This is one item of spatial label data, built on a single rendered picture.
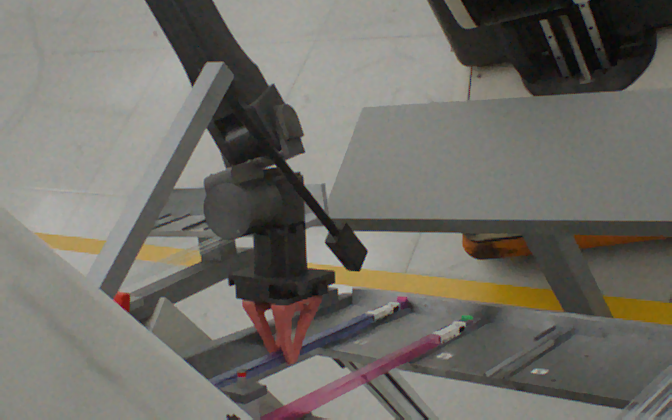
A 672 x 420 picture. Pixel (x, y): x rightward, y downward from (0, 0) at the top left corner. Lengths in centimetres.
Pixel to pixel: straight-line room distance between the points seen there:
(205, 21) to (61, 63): 271
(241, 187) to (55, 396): 77
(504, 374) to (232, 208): 33
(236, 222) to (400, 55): 183
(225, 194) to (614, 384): 42
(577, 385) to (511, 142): 62
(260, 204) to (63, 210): 217
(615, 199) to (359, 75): 145
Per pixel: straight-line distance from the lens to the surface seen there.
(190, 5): 99
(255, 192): 95
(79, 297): 19
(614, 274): 208
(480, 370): 104
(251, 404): 66
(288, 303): 101
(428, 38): 274
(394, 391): 149
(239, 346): 114
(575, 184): 146
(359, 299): 131
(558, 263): 172
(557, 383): 100
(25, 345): 18
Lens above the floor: 172
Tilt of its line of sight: 44 degrees down
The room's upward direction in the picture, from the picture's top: 37 degrees counter-clockwise
